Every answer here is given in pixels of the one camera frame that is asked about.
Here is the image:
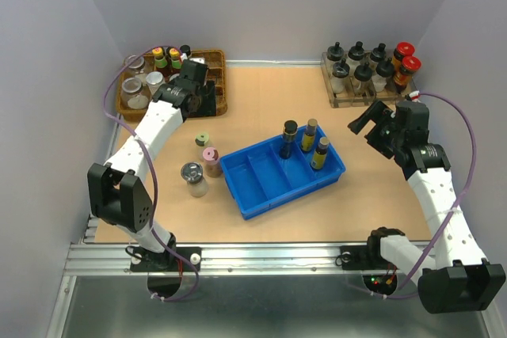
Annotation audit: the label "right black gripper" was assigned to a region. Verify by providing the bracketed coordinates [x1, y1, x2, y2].
[348, 99, 403, 158]

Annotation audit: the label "green lid spice jar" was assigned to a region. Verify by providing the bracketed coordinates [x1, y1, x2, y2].
[194, 131, 213, 155]

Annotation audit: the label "pink lid spice jar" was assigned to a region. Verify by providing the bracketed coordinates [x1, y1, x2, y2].
[202, 146, 223, 178]

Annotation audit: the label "yellow label bottle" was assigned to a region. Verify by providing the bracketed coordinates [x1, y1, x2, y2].
[300, 118, 318, 153]
[311, 136, 330, 170]

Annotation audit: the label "amber oil bottle black cap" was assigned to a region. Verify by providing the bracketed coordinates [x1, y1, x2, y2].
[279, 120, 298, 159]

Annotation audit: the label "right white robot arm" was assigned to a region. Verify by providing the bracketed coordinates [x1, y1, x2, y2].
[342, 100, 506, 314]

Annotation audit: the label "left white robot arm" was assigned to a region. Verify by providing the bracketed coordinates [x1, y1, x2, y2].
[87, 59, 208, 270]

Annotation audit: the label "black top cruet front right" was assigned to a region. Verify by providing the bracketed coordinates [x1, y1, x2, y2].
[372, 59, 395, 93]

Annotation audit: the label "black cruet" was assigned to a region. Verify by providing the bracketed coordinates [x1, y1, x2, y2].
[326, 42, 344, 65]
[346, 41, 364, 70]
[352, 62, 372, 95]
[372, 59, 395, 93]
[369, 43, 386, 66]
[330, 59, 349, 94]

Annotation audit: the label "black top cruet front middle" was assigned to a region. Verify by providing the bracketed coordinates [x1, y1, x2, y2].
[352, 62, 372, 95]

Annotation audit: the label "clear acrylic cruet rack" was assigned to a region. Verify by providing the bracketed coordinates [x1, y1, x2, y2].
[320, 51, 417, 108]

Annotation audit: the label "black top cruet front left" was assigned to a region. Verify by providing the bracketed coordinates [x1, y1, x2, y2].
[330, 59, 349, 94]

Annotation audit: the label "red lid jar front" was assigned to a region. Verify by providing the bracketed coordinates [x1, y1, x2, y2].
[393, 55, 421, 93]

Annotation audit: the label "red lid jar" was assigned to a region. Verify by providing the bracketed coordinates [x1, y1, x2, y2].
[392, 41, 415, 67]
[393, 55, 421, 93]

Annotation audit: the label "black top cruet back right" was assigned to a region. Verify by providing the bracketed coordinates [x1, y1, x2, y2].
[369, 43, 386, 66]

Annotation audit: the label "tall jar white contents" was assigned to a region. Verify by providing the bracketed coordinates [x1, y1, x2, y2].
[146, 71, 166, 95]

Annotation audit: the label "dark sauce bottle black cap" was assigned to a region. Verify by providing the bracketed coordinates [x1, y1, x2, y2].
[180, 44, 192, 59]

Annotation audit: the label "black top cruet back middle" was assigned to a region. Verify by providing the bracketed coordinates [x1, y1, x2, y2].
[346, 41, 364, 70]

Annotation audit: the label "green label sauce bottle right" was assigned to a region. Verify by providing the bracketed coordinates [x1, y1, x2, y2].
[166, 47, 182, 74]

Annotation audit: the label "silver lid grinder jar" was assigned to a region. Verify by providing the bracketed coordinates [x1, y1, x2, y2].
[181, 162, 208, 198]

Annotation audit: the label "red lid jar back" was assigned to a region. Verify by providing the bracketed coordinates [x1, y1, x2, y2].
[392, 41, 415, 67]

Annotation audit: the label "black top cruet back left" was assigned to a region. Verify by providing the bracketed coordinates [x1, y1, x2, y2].
[326, 42, 344, 65]

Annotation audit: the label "wicker divided basket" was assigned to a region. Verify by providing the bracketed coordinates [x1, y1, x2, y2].
[116, 49, 227, 122]

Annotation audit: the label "clear glass jar front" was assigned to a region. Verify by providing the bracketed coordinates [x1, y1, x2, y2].
[120, 77, 151, 110]

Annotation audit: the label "clear glass jar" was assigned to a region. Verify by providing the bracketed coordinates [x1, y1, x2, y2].
[120, 77, 151, 110]
[124, 55, 154, 85]

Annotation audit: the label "clear glass jar back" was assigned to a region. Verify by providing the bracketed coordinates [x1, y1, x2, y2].
[124, 55, 154, 85]

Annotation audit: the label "blue divided plastic bin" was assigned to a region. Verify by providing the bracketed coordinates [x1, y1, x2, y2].
[220, 126, 346, 220]

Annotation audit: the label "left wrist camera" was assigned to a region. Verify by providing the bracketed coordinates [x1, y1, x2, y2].
[190, 57, 206, 64]

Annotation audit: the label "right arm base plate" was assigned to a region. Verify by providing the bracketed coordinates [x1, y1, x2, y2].
[334, 245, 395, 271]

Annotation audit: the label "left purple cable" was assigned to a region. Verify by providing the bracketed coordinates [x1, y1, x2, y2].
[101, 44, 200, 302]

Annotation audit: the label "purple cable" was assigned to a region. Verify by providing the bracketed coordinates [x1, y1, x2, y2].
[370, 90, 476, 300]
[101, 44, 200, 302]

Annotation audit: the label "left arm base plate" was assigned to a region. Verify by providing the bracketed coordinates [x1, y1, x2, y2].
[125, 245, 202, 273]

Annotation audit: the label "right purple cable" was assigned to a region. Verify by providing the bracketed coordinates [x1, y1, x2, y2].
[370, 90, 476, 300]

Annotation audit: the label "aluminium frame rail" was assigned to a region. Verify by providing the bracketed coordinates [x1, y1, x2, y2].
[63, 241, 360, 277]

